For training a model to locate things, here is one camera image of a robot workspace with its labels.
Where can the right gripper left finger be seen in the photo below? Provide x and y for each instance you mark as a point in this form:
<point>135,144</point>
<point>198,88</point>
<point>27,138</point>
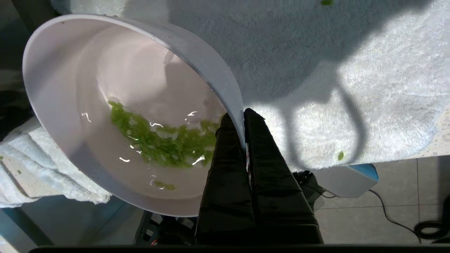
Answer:
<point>225,196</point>

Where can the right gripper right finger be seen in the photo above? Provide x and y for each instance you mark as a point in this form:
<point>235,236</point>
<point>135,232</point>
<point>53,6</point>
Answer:
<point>277,196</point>

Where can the white bowl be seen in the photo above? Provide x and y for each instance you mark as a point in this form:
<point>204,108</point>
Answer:
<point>105,105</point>

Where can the white blue box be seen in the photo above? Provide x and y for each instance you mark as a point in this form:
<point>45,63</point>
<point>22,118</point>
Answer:
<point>348,179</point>

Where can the green vegetable scrap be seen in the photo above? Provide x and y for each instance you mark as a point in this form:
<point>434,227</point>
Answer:
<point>340,155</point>
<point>326,2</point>

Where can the green vegetable pieces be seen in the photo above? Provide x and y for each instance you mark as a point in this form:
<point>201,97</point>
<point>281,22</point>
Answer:
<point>165,142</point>

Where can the white towel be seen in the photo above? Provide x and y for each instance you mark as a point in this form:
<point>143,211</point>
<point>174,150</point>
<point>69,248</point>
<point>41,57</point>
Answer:
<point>316,77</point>

